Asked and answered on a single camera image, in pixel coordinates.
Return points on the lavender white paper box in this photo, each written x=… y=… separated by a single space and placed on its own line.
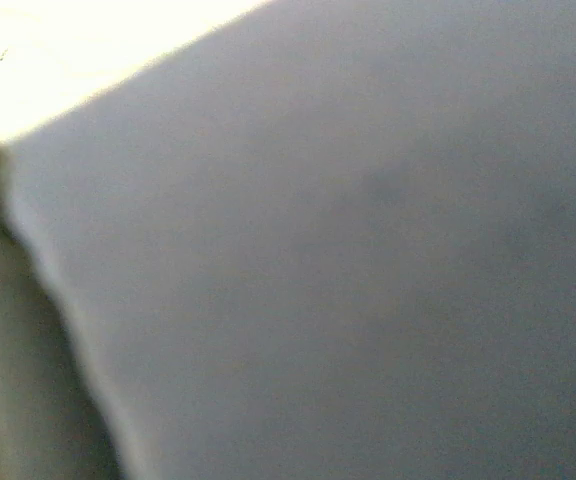
x=318 y=250

